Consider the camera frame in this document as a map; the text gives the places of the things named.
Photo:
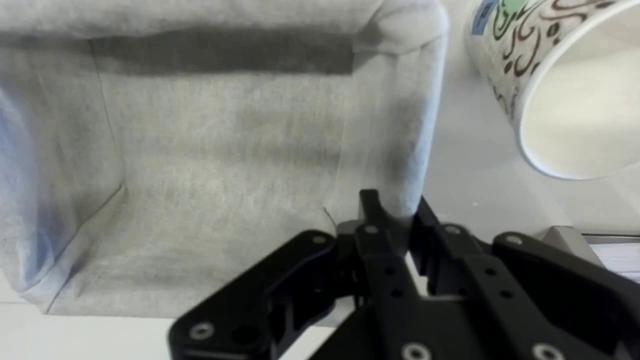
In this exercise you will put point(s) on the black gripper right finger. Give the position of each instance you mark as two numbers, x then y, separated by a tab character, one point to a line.
528	300

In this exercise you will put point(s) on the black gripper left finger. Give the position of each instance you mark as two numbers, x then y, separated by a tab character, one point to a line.
265	310

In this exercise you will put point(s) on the brown basket with white liner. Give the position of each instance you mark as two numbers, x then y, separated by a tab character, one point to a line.
150	150

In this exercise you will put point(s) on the grey napkin holder with napkins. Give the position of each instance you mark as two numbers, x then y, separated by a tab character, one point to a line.
613	250

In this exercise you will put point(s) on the patterned paper cup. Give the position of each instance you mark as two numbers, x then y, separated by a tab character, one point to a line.
567	74

